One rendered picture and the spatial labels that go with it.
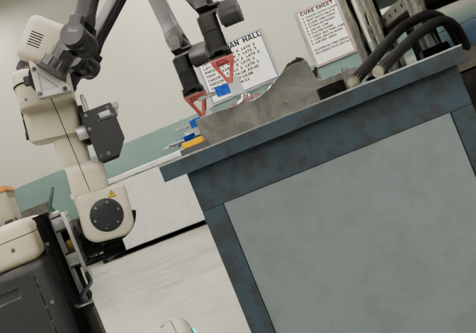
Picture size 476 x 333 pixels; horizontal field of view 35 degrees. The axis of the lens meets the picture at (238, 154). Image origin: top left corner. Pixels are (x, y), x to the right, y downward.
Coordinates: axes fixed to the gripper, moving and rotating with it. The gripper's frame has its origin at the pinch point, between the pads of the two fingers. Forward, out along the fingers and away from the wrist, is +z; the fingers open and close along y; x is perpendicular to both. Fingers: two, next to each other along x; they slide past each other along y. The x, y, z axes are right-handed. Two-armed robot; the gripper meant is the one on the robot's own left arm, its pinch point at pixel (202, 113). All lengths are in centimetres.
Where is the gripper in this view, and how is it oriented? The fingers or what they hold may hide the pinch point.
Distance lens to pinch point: 244.7
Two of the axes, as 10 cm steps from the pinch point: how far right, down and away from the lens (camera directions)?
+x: -9.3, 3.7, 0.4
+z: 3.7, 9.3, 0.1
